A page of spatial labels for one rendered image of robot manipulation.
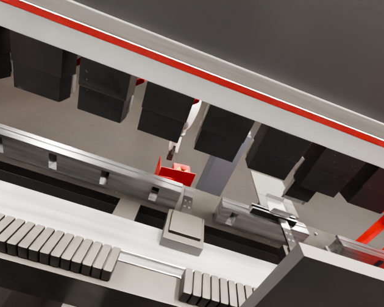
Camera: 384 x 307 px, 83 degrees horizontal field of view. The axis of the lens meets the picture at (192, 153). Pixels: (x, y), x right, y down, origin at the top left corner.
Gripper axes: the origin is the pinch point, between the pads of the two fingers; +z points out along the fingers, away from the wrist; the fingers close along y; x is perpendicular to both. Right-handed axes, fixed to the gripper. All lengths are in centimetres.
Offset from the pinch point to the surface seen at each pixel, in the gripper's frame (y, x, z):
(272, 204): -44, -42, -11
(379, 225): 23, -219, 29
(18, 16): -41, 57, -50
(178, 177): -10.2, -7.0, 6.3
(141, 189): -42.1, 13.4, -3.6
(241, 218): -49, -28, -4
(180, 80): -48, 12, -48
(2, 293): -33, 68, 88
